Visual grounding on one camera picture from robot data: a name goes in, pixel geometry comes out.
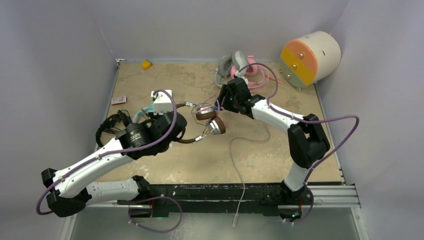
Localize teal white cat headphones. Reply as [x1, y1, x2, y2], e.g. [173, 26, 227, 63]
[132, 104, 154, 123]

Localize blue earphones with cable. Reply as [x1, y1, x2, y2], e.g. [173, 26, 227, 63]
[214, 99, 221, 112]

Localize pink headphones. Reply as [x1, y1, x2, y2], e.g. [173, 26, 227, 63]
[230, 52, 285, 92]

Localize brown headphones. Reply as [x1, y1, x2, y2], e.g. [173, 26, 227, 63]
[176, 101, 227, 144]

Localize black headphones with cable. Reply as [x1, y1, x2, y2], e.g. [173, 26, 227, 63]
[95, 109, 133, 148]

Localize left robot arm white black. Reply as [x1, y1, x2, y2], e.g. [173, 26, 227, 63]
[41, 111, 187, 218]

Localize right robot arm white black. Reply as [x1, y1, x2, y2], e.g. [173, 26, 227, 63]
[218, 78, 331, 204]

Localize grey white headphones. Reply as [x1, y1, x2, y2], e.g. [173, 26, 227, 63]
[214, 50, 249, 88]

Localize small red white box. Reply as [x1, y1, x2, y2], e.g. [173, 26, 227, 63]
[110, 96, 128, 106]

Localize yellow small object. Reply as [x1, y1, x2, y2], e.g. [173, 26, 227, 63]
[141, 60, 153, 70]

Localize round drawer cabinet orange yellow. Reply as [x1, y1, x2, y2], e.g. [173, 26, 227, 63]
[280, 31, 342, 89]

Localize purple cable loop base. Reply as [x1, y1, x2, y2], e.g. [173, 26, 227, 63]
[128, 192, 183, 233]

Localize white usb cable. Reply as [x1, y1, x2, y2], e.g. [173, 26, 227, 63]
[229, 124, 271, 228]

